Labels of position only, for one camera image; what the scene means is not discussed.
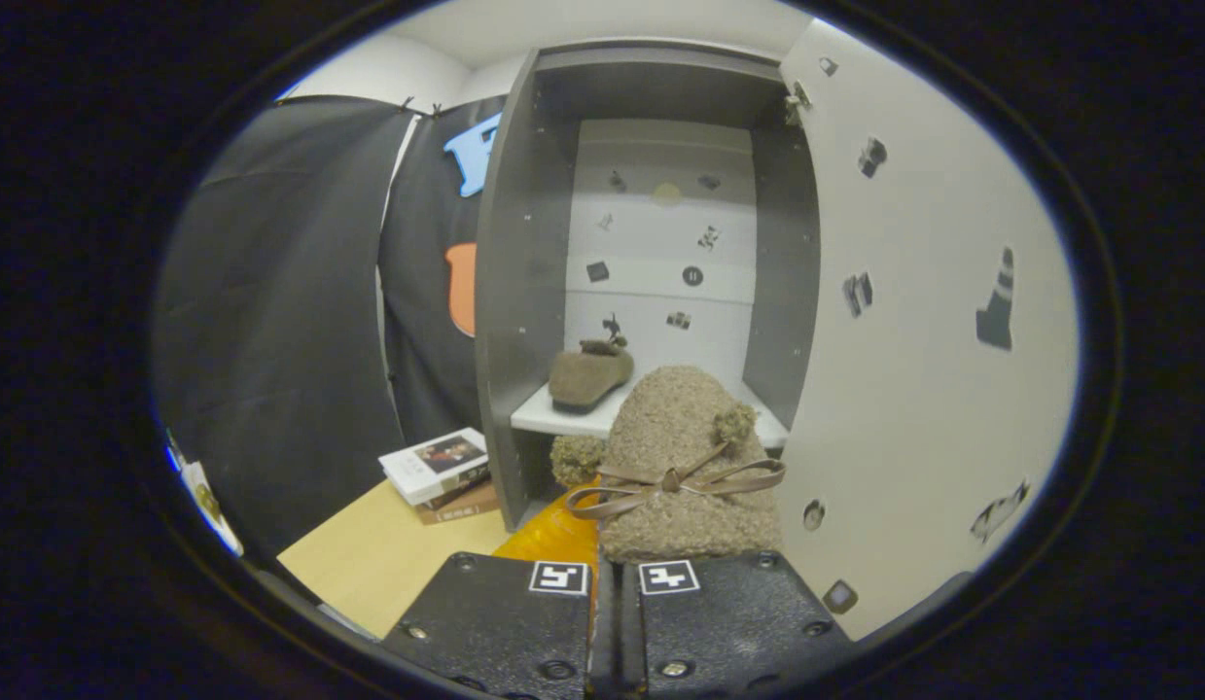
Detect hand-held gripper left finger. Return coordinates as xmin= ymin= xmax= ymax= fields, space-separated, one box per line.
xmin=381 ymin=476 xmax=603 ymax=700

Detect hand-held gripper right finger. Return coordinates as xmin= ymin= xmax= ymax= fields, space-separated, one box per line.
xmin=617 ymin=552 xmax=853 ymax=700

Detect brown fuzzy shoe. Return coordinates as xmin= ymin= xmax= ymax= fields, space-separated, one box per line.
xmin=549 ymin=335 xmax=635 ymax=411
xmin=549 ymin=365 xmax=788 ymax=565

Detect grey shoe cabinet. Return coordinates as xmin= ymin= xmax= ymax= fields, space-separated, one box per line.
xmin=474 ymin=39 xmax=822 ymax=534

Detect brown book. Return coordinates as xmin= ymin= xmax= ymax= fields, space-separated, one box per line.
xmin=414 ymin=479 xmax=503 ymax=526

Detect white book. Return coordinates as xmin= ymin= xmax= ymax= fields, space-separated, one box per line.
xmin=378 ymin=428 xmax=491 ymax=507

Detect pale cluttered items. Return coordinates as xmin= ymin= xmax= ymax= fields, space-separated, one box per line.
xmin=164 ymin=433 xmax=243 ymax=557

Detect black backdrop cloth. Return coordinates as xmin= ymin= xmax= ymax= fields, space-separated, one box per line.
xmin=153 ymin=94 xmax=511 ymax=565

